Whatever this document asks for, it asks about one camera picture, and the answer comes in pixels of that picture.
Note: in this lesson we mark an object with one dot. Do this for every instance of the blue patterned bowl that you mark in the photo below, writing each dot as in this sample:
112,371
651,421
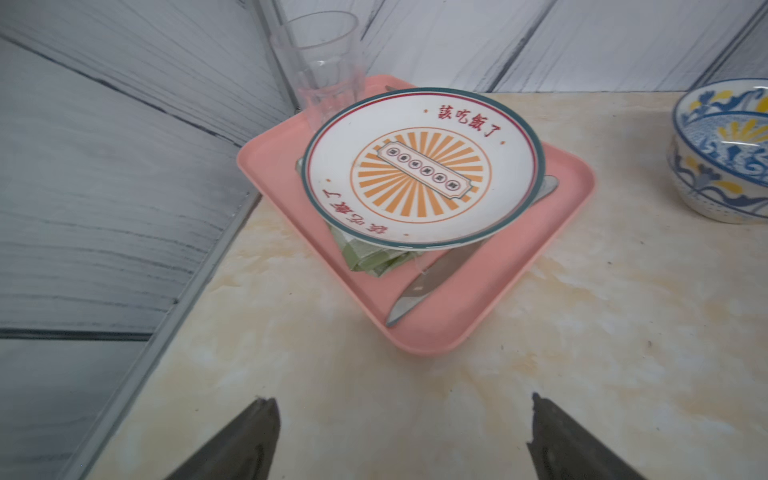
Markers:
718,154

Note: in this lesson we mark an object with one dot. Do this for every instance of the white plate orange sunburst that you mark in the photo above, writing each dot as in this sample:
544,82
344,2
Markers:
423,169

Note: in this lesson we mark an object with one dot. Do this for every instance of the clear drinking glass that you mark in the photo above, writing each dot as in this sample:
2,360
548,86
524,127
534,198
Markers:
322,55

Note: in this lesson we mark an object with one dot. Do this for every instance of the green folded napkin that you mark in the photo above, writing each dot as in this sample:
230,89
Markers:
373,260

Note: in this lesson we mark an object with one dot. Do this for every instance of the silver table knife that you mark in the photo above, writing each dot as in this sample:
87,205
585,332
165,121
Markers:
446,266

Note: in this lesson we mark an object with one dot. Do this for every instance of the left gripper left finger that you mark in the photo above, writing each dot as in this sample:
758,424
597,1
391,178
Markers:
243,449

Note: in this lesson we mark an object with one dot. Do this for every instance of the left metal frame post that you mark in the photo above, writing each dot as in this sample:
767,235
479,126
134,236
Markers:
269,17

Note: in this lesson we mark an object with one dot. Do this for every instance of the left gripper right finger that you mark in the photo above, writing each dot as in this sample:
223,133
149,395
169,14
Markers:
561,448

